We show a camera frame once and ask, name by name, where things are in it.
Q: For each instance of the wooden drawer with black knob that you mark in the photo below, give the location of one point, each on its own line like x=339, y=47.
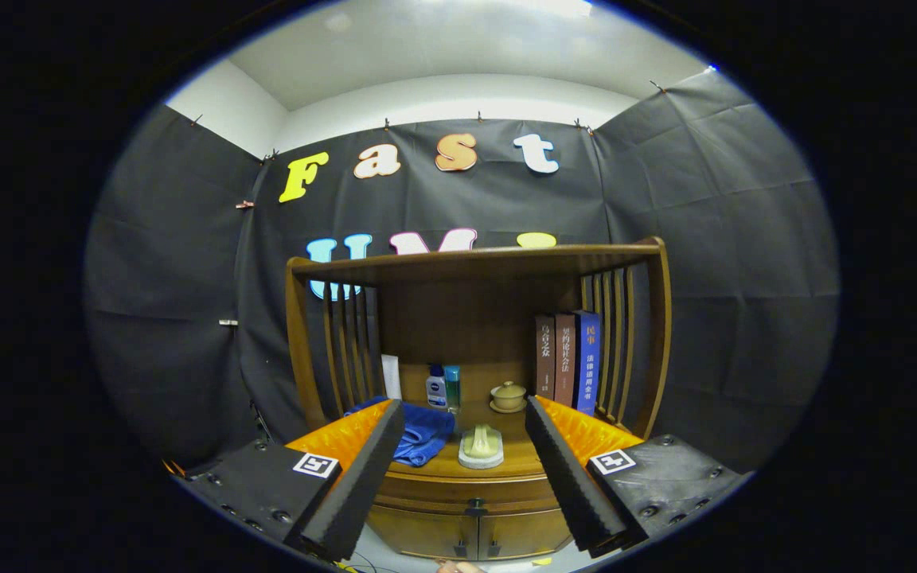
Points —
x=427, y=497

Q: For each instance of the wooden countertop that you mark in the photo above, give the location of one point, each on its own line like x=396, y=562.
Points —
x=516, y=450

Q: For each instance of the wooden cabinet door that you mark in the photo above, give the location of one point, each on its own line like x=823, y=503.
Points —
x=522, y=537
x=419, y=533

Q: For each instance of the reddish brown book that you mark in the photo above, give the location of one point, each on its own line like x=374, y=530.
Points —
x=565, y=360

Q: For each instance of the teal clear bottle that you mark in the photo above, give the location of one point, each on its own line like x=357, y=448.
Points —
x=453, y=388

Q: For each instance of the blue book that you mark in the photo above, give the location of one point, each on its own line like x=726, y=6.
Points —
x=588, y=362

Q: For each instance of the blue towel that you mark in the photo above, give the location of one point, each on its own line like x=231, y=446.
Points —
x=427, y=434

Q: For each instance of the wooden cabinet with slatted hutch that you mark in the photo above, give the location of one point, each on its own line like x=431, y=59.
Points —
x=474, y=318

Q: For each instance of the white lotion bottle blue cap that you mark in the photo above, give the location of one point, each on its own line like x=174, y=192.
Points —
x=436, y=391

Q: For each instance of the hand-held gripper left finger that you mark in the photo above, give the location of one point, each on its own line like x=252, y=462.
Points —
x=363, y=485

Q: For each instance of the white tube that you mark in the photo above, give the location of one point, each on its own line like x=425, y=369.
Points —
x=392, y=378

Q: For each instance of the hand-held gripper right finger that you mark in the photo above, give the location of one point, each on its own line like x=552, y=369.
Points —
x=566, y=485

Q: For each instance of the beige lidded teacup with saucer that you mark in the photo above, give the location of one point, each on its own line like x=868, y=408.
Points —
x=509, y=396

